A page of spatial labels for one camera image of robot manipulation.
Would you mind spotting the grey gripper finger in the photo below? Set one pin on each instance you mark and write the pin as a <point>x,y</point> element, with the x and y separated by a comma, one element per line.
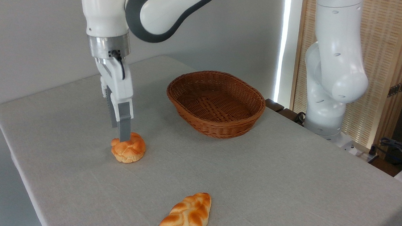
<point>124,121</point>
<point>111,108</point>

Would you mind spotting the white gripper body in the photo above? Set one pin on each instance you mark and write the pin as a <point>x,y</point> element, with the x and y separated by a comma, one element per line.
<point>120,84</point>

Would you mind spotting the round knotted bread bun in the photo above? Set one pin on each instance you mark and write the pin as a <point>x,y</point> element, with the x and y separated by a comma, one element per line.
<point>130,153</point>

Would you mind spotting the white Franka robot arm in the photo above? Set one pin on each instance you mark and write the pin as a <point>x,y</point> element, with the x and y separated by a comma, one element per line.
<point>103,6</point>

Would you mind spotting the braided bread loaf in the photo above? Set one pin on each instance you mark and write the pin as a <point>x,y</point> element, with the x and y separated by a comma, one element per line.
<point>186,219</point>

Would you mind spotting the brown wicker basket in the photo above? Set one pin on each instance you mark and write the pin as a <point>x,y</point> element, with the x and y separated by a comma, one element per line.
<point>218,127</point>

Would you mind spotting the grey tablecloth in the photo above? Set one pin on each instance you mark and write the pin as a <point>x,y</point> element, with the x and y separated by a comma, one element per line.
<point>252,186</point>

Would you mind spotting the dark wooden side table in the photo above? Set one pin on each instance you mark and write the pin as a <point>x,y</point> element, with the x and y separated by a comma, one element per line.
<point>273,105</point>

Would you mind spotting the dark metal screen hinge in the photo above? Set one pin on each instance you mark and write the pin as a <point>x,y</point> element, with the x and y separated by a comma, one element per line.
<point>399,87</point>

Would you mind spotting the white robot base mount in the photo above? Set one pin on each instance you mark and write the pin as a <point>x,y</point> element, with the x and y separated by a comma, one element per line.
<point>347,144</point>

